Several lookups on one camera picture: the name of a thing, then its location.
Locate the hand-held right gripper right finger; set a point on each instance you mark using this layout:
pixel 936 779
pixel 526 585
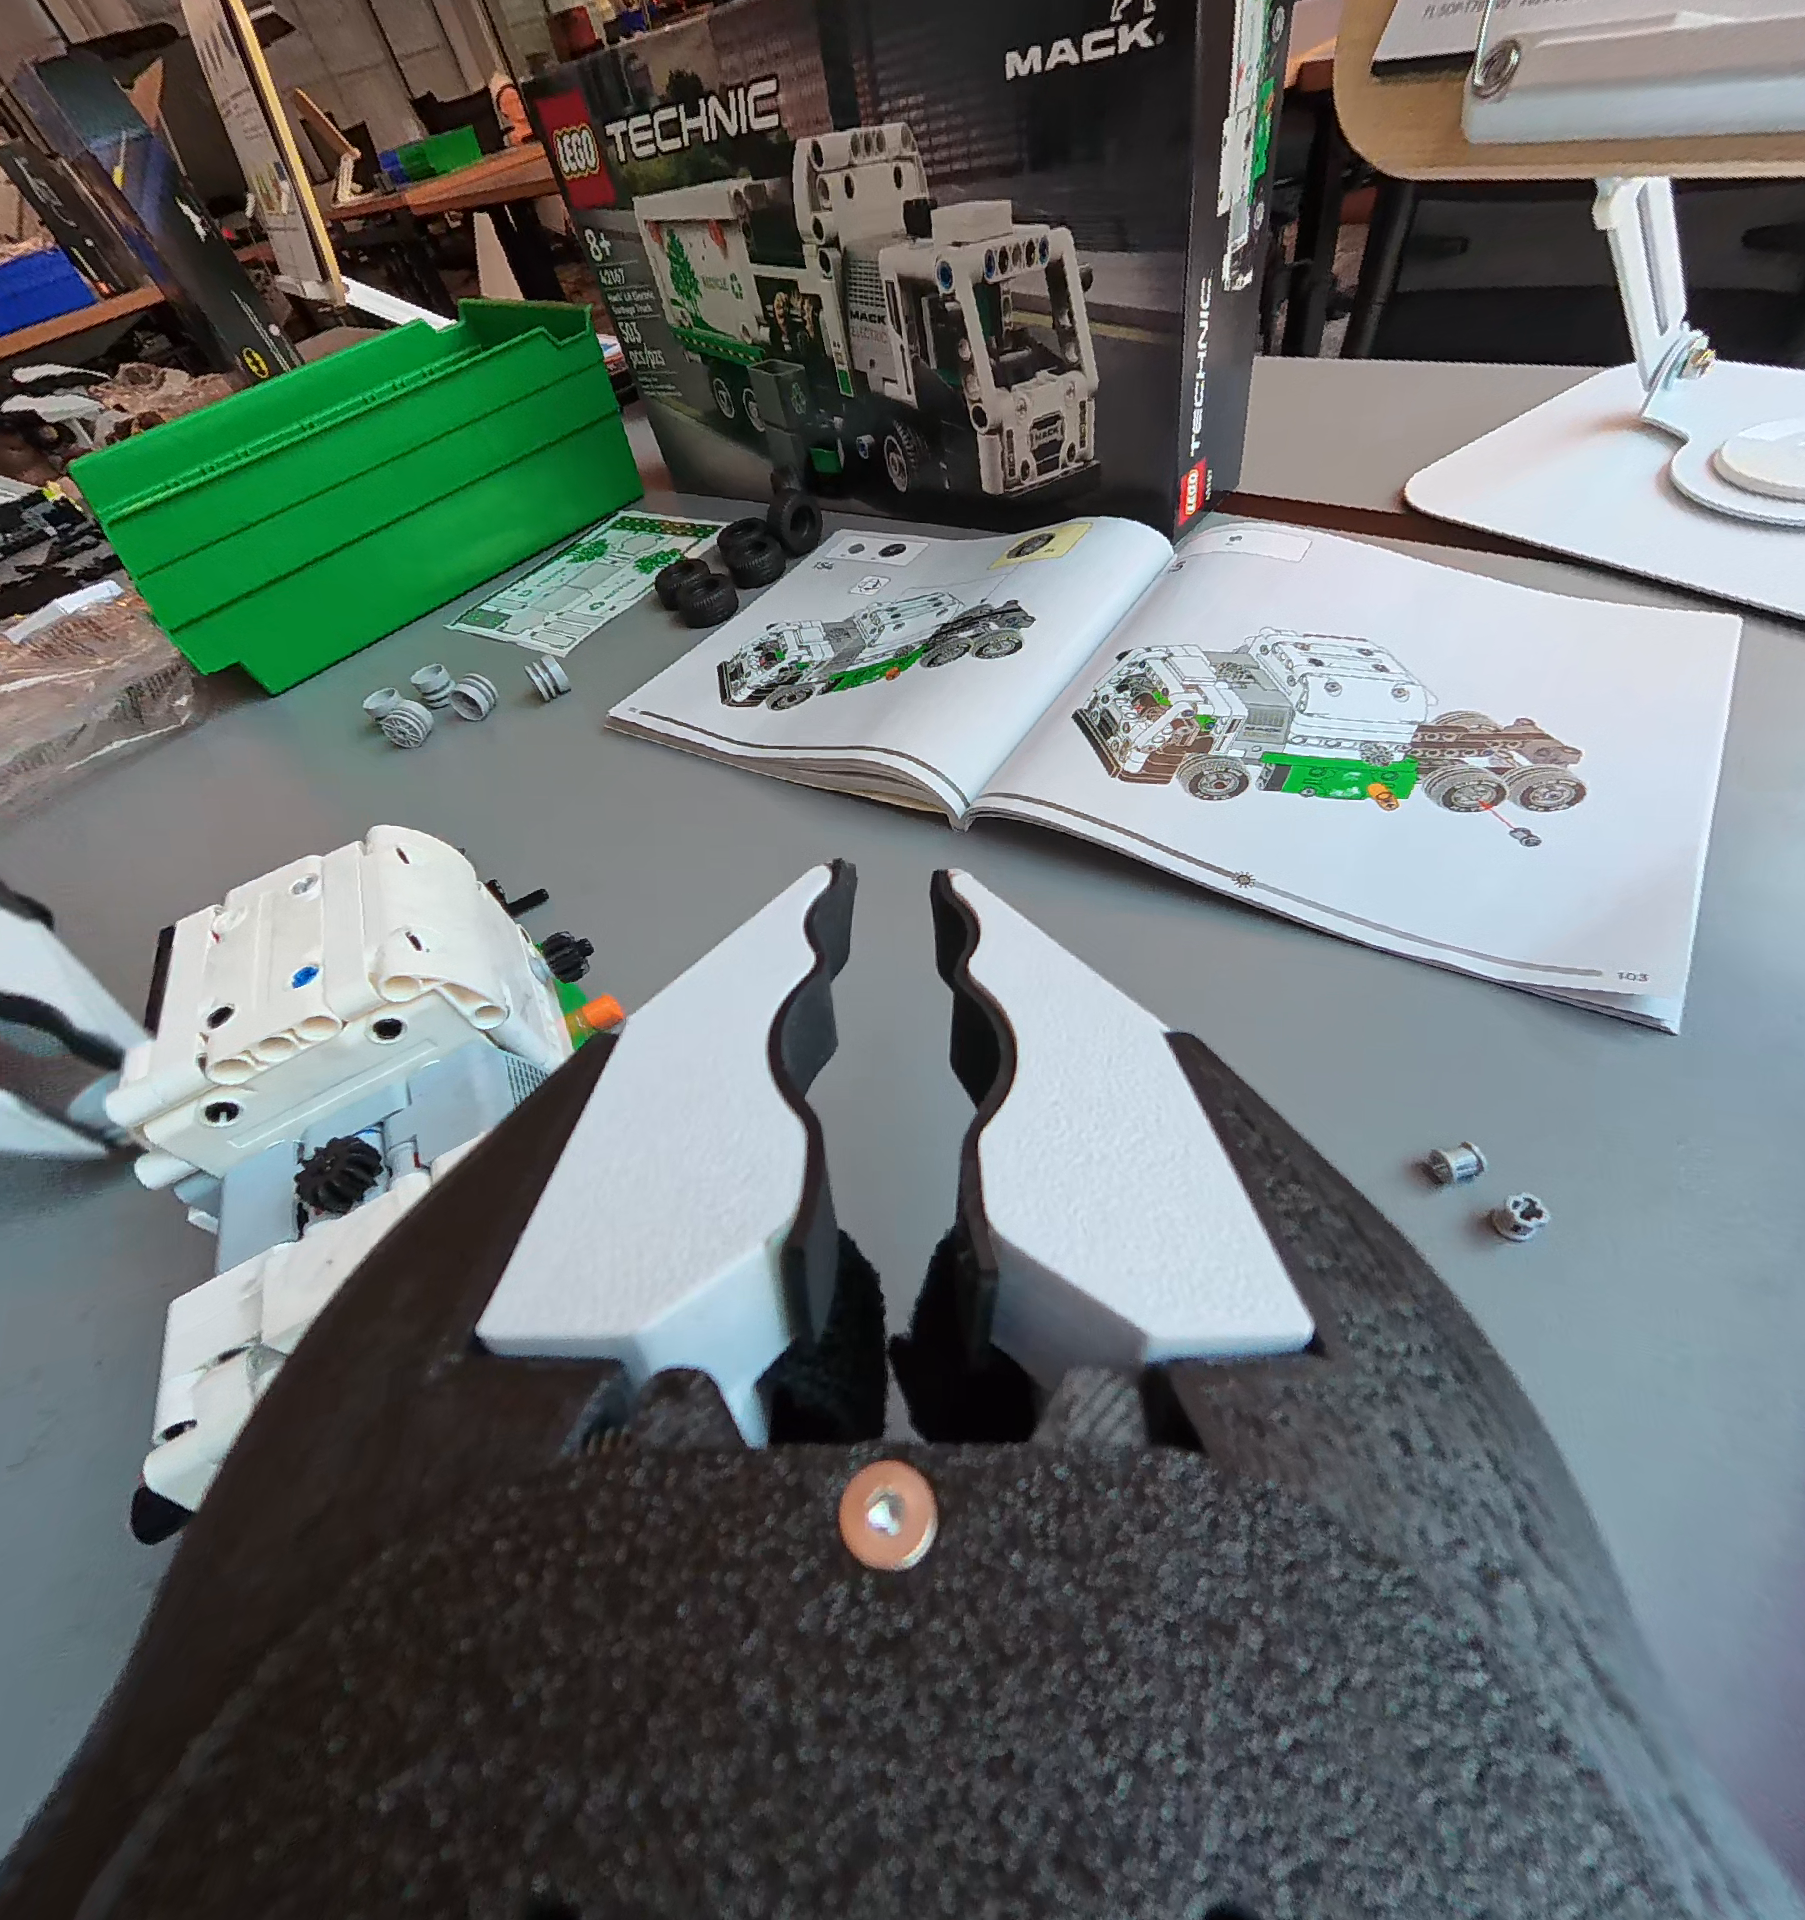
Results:
pixel 1127 1187

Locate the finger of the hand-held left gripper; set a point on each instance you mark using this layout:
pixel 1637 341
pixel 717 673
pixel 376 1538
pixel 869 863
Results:
pixel 18 953
pixel 18 1122

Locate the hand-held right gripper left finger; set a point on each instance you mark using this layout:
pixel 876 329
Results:
pixel 662 1187

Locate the white lego truck model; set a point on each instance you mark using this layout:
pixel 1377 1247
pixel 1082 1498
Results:
pixel 331 959

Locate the lego instruction booklet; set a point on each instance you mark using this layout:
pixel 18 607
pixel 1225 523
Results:
pixel 1291 781

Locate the small grey lego bushing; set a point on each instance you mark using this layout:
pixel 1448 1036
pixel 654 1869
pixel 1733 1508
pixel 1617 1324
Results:
pixel 1457 1164
pixel 1517 1218

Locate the pile of loose lego parts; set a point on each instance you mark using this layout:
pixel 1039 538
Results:
pixel 2 524

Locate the grey lego wheel rim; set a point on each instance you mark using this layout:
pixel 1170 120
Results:
pixel 547 678
pixel 431 682
pixel 401 721
pixel 473 695

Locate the black lego tyre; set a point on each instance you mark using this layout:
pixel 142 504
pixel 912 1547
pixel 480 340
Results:
pixel 710 599
pixel 753 556
pixel 799 523
pixel 672 581

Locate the green lego sticker sheet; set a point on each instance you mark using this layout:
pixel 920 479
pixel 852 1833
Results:
pixel 586 578

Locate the dark lego truck box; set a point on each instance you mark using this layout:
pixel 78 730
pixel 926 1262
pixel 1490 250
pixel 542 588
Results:
pixel 962 226

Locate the clear plastic bags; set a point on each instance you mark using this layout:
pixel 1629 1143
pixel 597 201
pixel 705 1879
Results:
pixel 47 691

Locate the green plastic bin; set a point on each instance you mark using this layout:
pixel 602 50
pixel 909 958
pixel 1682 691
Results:
pixel 348 510

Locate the blue storage bin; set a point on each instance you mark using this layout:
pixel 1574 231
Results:
pixel 18 292

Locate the black cardboard box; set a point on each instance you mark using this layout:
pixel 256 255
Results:
pixel 167 226

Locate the white desk stand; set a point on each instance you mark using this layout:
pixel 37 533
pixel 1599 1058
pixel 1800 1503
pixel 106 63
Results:
pixel 1562 465

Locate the small green storage bin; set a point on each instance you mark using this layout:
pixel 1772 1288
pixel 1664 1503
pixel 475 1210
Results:
pixel 437 158

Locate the wooden workbench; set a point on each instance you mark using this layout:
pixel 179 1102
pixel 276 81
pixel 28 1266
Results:
pixel 520 169

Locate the black chair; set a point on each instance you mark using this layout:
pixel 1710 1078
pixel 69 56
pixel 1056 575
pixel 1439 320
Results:
pixel 1441 249

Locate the tan-edged board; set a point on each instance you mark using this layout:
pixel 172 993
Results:
pixel 1381 122

